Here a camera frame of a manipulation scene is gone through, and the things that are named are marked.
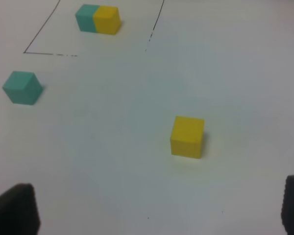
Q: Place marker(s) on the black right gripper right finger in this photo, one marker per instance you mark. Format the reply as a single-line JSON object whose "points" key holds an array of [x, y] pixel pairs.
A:
{"points": [[287, 211]]}

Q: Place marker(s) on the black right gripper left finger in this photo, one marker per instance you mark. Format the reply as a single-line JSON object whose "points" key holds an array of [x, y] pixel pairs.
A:
{"points": [[18, 211]]}

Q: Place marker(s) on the teal template block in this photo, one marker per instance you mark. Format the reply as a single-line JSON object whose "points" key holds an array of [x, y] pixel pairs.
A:
{"points": [[84, 18]]}

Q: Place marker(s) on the yellow template block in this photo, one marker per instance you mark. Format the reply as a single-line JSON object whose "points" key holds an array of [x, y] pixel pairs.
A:
{"points": [[107, 20]]}

